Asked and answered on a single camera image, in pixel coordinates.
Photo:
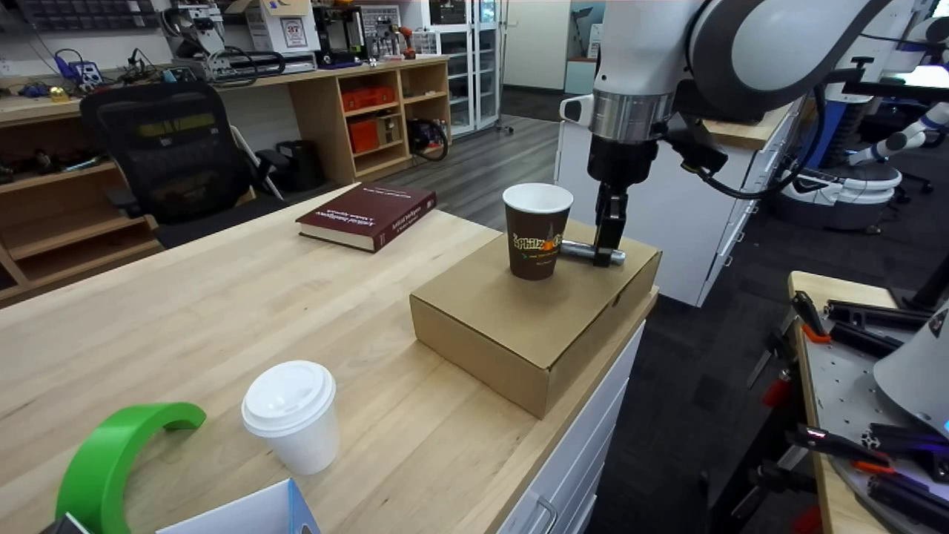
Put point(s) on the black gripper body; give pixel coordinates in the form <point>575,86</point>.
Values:
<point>624,166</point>

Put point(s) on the black marker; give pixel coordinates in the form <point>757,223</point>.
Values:
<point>587,255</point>

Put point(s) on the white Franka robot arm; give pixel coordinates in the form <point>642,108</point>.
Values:
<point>642,41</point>

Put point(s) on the brown paper coffee cup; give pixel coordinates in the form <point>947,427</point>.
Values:
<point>536,232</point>

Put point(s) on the white lidded paper cup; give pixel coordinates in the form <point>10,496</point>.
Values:
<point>295,418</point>

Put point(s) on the flat cardboard box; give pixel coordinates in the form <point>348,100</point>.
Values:
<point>533,323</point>

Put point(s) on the white glass door shelf cabinet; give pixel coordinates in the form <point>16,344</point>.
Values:
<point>464,60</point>

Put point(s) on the black bag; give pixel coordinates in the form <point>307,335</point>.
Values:
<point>428,142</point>

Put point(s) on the white counter cabinet base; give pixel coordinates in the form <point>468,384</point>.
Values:
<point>581,447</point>

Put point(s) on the dark red hardcover book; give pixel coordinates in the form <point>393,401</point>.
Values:
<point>367,216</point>

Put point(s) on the red storage bin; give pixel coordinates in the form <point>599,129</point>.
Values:
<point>372,94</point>
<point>367,134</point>

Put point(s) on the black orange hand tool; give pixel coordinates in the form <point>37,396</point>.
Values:
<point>876,330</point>
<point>889,477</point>

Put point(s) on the wooden shelf desk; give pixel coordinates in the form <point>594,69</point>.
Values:
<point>321,121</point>

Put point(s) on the black office chair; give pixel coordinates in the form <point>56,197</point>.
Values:
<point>167,151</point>

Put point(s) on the blue number cube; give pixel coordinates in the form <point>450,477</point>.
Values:
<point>253,511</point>

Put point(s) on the low wooden shelf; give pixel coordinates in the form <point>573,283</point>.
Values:
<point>69,232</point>

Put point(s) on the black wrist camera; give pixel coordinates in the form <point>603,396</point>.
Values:
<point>698,151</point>

